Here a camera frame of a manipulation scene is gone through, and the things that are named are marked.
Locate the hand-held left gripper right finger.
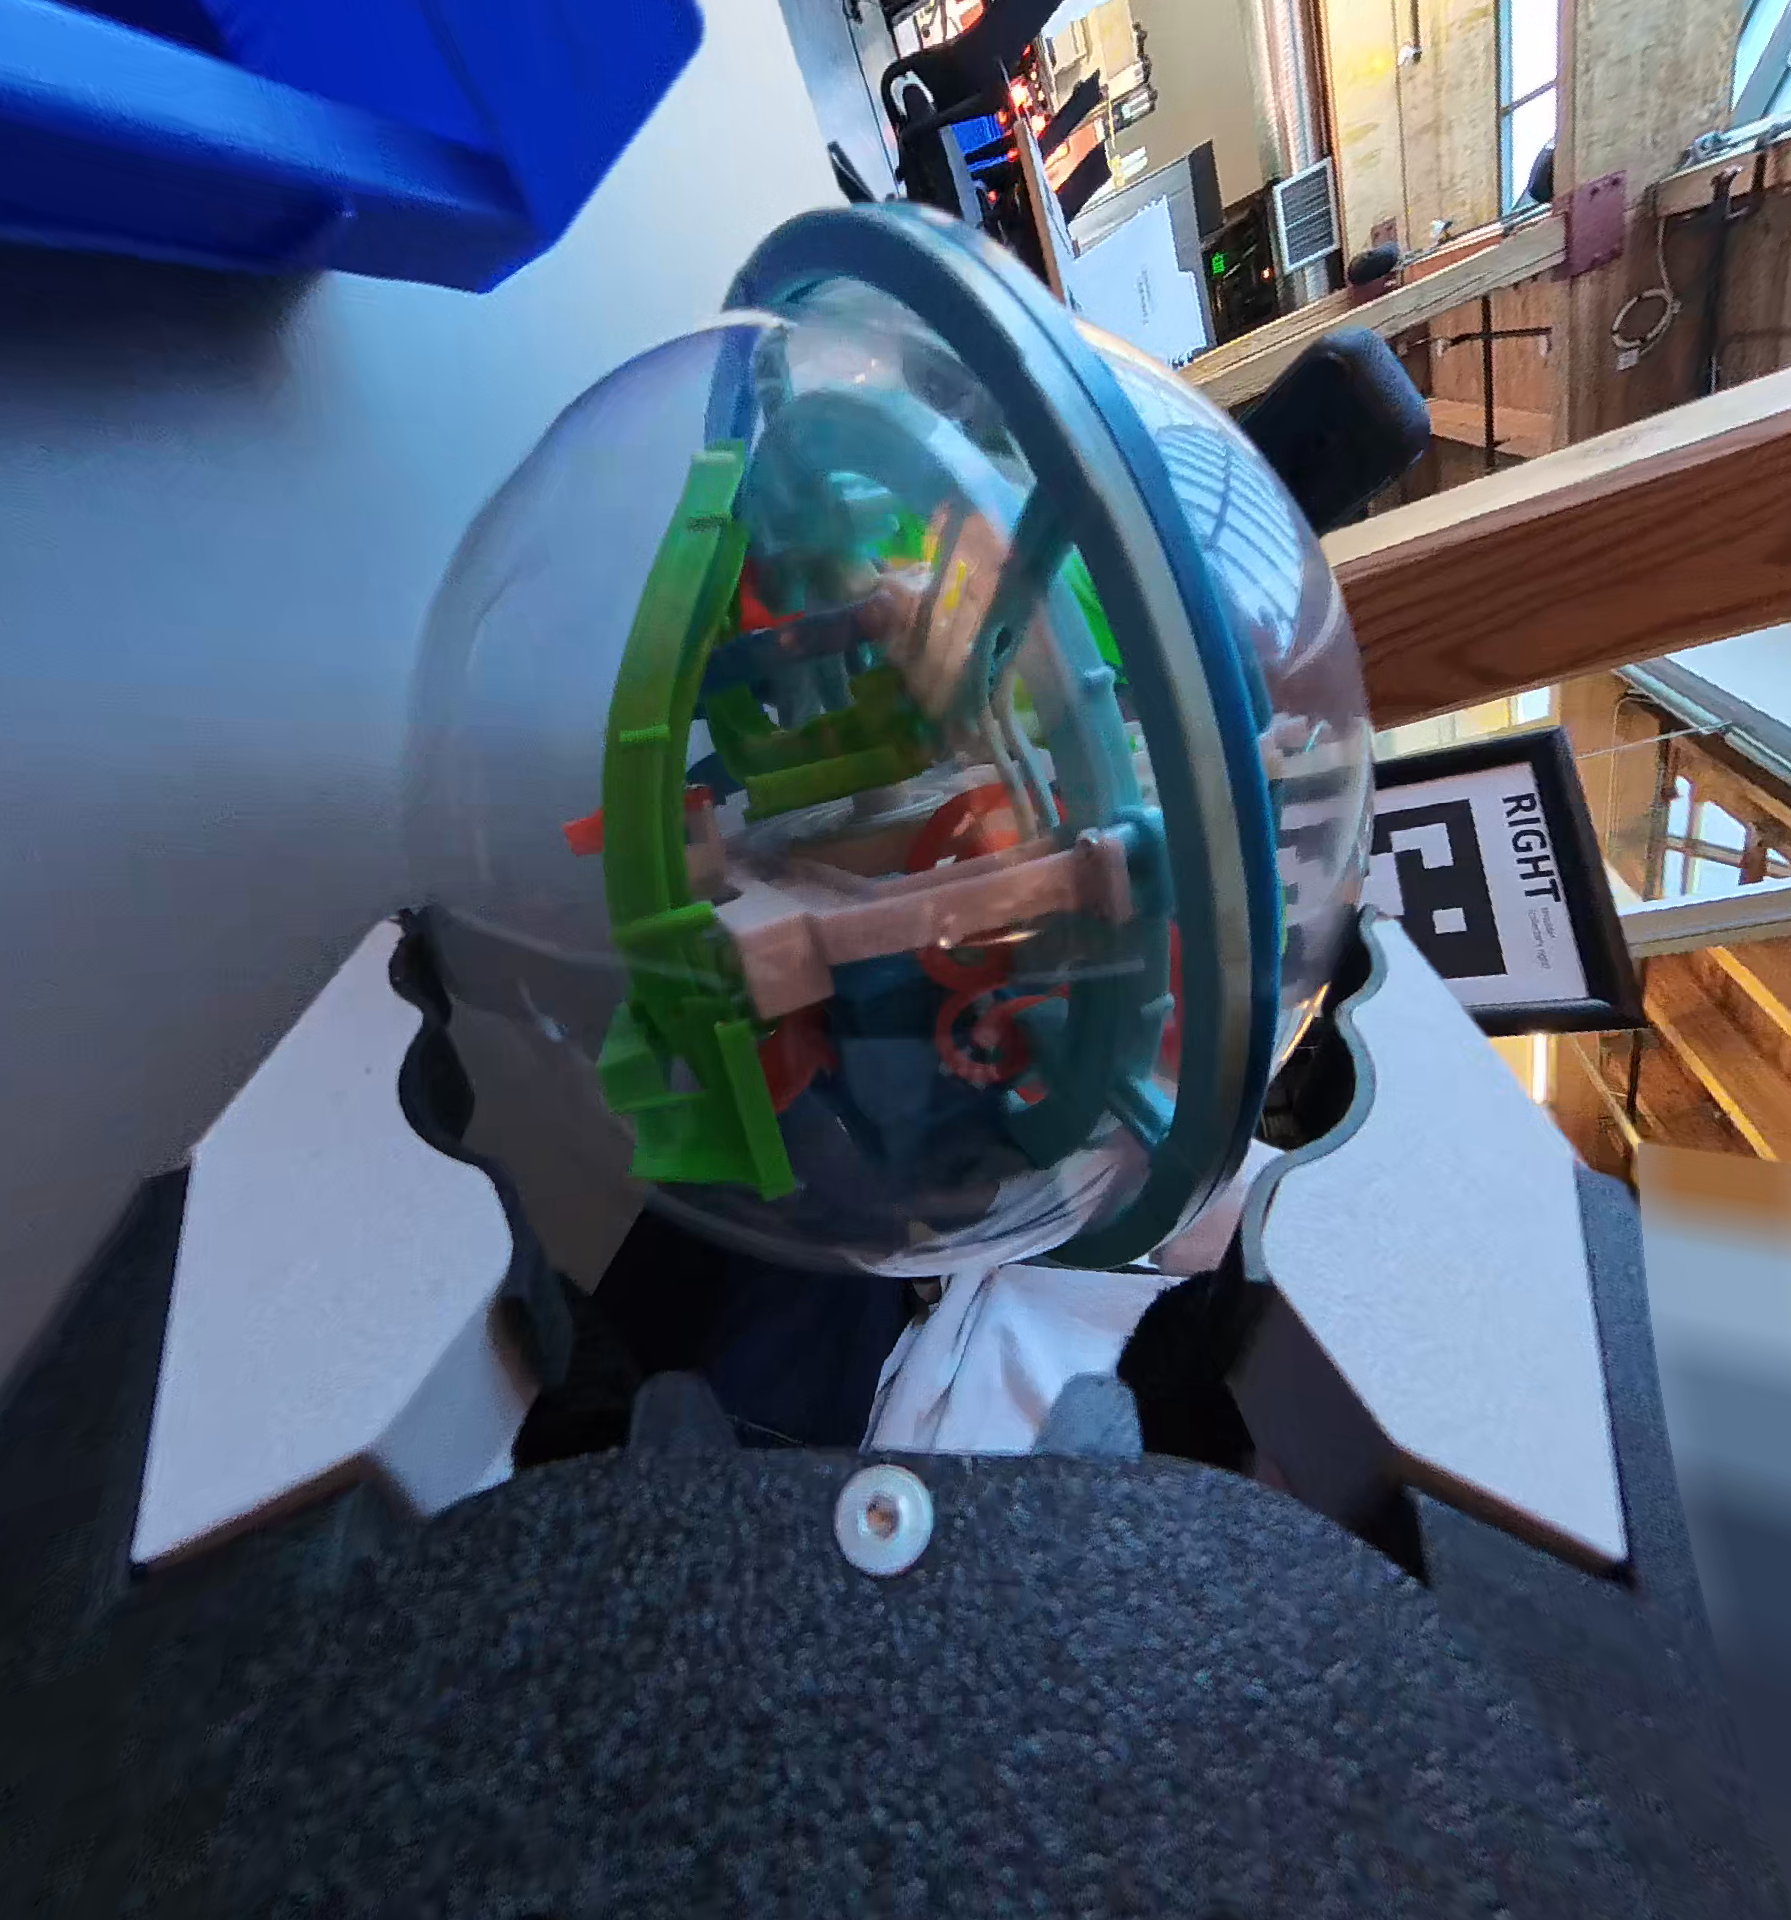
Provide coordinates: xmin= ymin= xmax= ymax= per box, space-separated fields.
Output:
xmin=1221 ymin=907 xmax=1633 ymax=1580

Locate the wooden post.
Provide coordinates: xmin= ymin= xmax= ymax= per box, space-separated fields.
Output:
xmin=1327 ymin=344 xmax=1791 ymax=729

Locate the clear plastic maze ball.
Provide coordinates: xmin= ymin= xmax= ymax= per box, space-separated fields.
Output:
xmin=402 ymin=203 xmax=1380 ymax=1276

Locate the black framed marker sign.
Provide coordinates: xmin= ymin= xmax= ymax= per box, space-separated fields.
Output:
xmin=1351 ymin=729 xmax=1647 ymax=1040

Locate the blue plastic bin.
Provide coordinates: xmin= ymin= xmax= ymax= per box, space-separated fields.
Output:
xmin=0 ymin=0 xmax=706 ymax=298

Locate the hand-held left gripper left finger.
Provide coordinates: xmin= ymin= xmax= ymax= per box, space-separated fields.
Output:
xmin=131 ymin=915 xmax=556 ymax=1569

